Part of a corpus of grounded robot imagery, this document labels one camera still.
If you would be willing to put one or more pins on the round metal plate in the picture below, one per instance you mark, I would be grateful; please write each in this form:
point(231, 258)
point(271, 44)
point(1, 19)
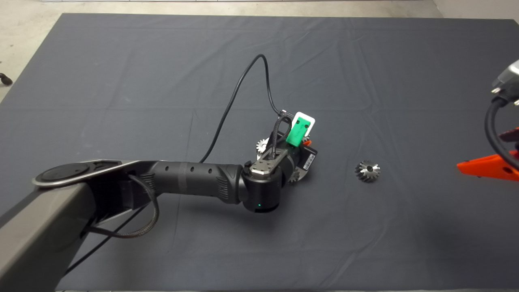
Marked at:
point(258, 155)

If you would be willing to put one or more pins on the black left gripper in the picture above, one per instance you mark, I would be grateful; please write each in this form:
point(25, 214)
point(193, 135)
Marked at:
point(304, 159)

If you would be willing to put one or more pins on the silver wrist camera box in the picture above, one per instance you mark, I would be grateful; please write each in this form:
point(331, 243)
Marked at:
point(312, 121)
point(511, 79)

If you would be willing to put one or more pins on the small black floor object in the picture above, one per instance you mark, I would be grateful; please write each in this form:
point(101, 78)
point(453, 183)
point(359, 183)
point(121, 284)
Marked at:
point(5, 78)

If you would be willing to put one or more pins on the green left camera mount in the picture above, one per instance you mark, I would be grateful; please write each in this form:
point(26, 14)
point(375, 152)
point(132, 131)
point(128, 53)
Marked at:
point(296, 132)

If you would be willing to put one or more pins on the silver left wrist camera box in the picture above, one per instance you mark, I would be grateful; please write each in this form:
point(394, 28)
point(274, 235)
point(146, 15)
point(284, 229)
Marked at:
point(312, 121)

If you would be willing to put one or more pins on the dark grey table cloth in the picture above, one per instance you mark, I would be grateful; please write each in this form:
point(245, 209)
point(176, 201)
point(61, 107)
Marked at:
point(365, 81)

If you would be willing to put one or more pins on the large steel gear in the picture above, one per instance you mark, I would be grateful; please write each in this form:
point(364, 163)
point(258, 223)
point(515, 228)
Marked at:
point(365, 175)

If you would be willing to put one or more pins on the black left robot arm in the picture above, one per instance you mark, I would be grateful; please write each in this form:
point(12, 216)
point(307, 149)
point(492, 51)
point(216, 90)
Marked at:
point(190, 182)

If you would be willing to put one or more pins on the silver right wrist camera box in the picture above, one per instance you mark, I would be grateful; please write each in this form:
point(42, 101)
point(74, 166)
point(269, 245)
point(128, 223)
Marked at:
point(511, 79)

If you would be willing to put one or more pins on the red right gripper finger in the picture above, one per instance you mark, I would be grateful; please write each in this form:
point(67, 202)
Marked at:
point(513, 136)
point(482, 167)

